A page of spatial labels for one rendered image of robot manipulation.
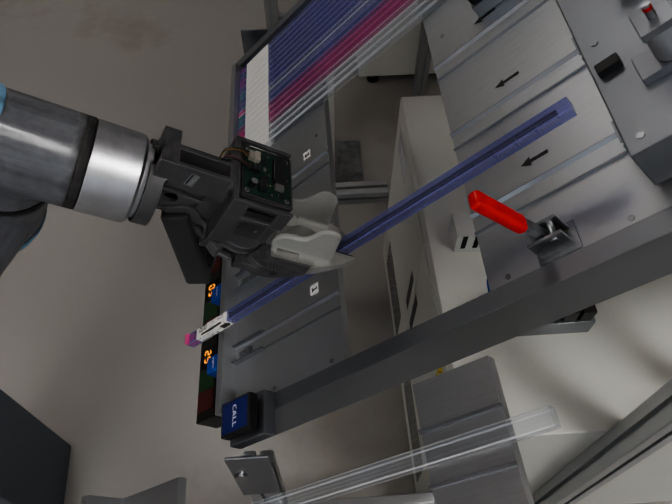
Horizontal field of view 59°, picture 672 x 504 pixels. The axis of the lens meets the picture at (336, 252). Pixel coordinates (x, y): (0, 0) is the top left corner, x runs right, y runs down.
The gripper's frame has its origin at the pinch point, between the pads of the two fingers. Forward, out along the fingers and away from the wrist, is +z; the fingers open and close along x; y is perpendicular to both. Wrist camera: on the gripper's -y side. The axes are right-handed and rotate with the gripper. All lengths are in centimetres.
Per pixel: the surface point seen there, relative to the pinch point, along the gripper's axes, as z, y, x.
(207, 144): 18, -100, 111
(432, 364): 10.7, -0.6, -10.1
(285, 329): 2.9, -16.9, -0.1
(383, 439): 59, -75, 9
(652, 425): 42.6, 0.8, -13.1
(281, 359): 2.7, -17.6, -3.7
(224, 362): -1.3, -25.7, -1.5
